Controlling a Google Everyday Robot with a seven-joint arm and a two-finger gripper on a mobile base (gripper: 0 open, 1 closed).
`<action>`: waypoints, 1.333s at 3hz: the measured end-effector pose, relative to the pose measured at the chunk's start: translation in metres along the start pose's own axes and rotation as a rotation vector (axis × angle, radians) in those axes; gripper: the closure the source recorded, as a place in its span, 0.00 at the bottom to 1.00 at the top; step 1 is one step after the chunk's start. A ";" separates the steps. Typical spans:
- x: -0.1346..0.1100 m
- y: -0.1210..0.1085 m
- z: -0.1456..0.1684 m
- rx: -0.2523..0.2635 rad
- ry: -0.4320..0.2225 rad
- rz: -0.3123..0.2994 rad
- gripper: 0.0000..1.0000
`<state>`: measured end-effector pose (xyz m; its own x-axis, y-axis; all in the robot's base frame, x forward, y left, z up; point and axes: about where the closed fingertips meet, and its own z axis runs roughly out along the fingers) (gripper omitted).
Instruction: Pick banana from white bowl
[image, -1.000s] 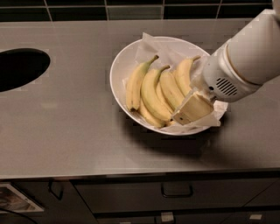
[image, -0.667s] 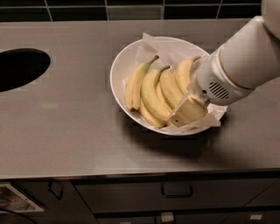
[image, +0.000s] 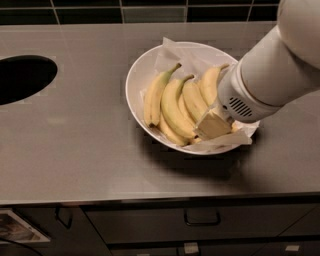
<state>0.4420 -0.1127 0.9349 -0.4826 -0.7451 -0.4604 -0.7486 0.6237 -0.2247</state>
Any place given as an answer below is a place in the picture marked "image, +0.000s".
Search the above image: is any black oval sink hole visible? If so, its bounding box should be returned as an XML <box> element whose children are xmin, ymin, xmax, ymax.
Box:
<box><xmin>0</xmin><ymin>55</ymin><xmax>58</xmax><ymax>105</ymax></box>

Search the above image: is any bottom hidden yellow banana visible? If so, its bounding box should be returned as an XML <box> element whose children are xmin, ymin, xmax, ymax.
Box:
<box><xmin>158</xmin><ymin>115</ymin><xmax>189</xmax><ymax>147</ymax></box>

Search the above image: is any grey cabinet door left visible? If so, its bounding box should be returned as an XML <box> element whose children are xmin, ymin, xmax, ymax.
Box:
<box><xmin>17</xmin><ymin>207</ymin><xmax>111</xmax><ymax>256</ymax></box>

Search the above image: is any black door handle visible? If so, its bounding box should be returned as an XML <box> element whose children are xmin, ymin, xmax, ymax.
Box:
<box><xmin>55</xmin><ymin>207</ymin><xmax>73</xmax><ymax>230</ymax></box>

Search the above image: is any grey drawer with handle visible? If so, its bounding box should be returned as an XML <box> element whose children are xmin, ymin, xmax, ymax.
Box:
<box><xmin>85</xmin><ymin>203</ymin><xmax>316</xmax><ymax>245</ymax></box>

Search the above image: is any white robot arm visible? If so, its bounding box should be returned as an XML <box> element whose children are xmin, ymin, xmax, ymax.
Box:
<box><xmin>195</xmin><ymin>0</ymin><xmax>320</xmax><ymax>138</ymax></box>

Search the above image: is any lower grey drawer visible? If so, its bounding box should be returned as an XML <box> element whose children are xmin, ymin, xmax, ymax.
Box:
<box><xmin>111</xmin><ymin>241</ymin><xmax>320</xmax><ymax>256</ymax></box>

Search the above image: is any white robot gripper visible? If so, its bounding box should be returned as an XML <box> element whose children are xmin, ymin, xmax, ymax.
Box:
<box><xmin>194</xmin><ymin>61</ymin><xmax>281</xmax><ymax>140</ymax></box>

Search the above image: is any thin banana between others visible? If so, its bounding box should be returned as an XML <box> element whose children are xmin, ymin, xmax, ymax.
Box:
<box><xmin>178</xmin><ymin>95</ymin><xmax>200</xmax><ymax>127</ymax></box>

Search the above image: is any white crumpled paper liner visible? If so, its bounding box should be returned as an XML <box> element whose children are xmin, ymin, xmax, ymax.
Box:
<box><xmin>139</xmin><ymin>36</ymin><xmax>261</xmax><ymax>153</ymax></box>

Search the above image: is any black drawer handle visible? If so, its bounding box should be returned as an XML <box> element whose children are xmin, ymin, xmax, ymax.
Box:
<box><xmin>183</xmin><ymin>209</ymin><xmax>221</xmax><ymax>227</ymax></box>

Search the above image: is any white oval bowl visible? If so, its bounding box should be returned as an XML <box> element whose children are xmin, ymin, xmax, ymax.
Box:
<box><xmin>125</xmin><ymin>41</ymin><xmax>261</xmax><ymax>156</ymax></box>

